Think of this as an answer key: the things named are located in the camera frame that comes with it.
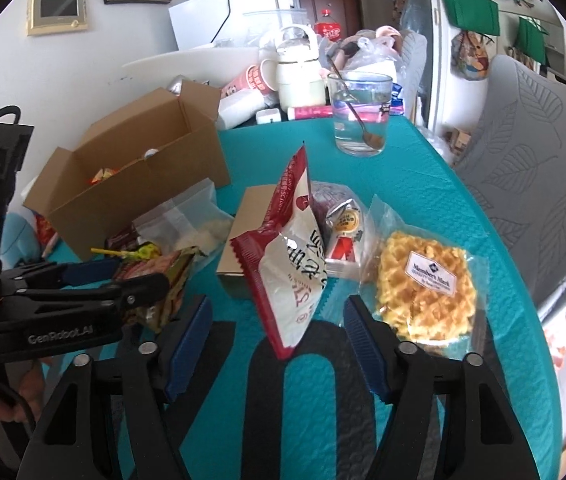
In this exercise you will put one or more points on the yellow orange snack packet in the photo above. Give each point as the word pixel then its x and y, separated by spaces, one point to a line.
pixel 103 175

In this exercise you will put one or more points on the large green tote bag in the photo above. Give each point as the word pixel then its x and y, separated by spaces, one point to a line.
pixel 470 10

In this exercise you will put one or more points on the clear drinking glass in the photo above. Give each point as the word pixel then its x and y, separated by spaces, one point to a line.
pixel 353 132

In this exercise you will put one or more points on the clear zip bag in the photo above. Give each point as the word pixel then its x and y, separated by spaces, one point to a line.
pixel 183 220

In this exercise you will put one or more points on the small flat brown box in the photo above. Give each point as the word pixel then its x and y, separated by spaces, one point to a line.
pixel 248 220

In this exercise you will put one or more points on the metal spoon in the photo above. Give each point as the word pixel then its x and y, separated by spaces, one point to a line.
pixel 363 127

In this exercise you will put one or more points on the white charger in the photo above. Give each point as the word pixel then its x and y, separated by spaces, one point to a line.
pixel 268 116

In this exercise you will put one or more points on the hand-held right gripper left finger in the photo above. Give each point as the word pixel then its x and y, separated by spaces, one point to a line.
pixel 190 350

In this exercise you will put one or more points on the blue snack packet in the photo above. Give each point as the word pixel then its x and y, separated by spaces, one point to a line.
pixel 397 100

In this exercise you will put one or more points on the pink paper cup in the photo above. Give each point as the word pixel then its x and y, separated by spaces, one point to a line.
pixel 248 80

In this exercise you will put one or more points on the red brown snack packet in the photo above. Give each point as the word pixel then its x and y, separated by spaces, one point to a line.
pixel 168 270

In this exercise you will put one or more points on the teal tablecloth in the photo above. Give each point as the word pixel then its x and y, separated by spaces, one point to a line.
pixel 283 160

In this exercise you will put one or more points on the yellow green candy wrapper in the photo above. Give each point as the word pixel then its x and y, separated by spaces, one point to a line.
pixel 138 251

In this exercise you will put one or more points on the crumpled clear plastic bag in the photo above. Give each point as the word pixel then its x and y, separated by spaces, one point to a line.
pixel 370 52

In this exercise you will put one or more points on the dark brown snack packet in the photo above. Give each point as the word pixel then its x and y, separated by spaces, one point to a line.
pixel 122 237

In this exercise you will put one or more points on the small clear red white packet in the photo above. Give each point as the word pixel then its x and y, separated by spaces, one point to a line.
pixel 345 240

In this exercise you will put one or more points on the beige wall intercom panel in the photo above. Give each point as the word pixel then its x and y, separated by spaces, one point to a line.
pixel 55 12

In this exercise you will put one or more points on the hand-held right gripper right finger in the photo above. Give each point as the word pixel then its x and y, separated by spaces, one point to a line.
pixel 365 350

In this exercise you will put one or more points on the red label cola bottle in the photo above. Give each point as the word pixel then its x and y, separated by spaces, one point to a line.
pixel 329 30

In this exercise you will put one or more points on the clear packet of yellow waffles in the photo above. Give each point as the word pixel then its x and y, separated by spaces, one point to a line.
pixel 423 285

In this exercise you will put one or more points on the pink tube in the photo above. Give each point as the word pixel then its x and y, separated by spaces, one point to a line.
pixel 308 112

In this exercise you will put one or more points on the hanging clear plastic bag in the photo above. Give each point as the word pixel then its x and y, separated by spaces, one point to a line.
pixel 413 5

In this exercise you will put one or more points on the brown cardboard box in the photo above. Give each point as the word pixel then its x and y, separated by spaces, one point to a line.
pixel 128 182

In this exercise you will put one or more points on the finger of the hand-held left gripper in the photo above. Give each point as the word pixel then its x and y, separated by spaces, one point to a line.
pixel 133 294
pixel 88 270

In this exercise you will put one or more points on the patterned cloth bag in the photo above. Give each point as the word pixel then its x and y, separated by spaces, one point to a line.
pixel 470 57

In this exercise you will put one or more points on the grey leaf pattern chair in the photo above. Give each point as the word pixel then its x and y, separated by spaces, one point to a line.
pixel 538 170

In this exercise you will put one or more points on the red white snack packet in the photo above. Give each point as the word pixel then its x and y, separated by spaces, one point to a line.
pixel 293 270

